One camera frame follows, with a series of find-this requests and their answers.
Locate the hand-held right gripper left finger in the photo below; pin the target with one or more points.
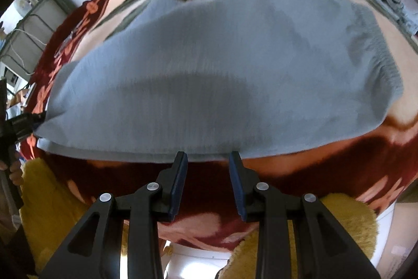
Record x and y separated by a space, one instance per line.
180 181

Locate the grey metal cabinet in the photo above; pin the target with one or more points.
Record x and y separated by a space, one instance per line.
42 11

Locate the light blue pants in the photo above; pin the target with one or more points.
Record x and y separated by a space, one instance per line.
212 70

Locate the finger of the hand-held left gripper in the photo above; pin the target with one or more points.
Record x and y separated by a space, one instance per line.
31 120

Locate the person's left hand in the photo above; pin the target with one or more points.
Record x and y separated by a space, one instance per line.
15 173

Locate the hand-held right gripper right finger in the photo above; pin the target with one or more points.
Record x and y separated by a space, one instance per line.
235 181

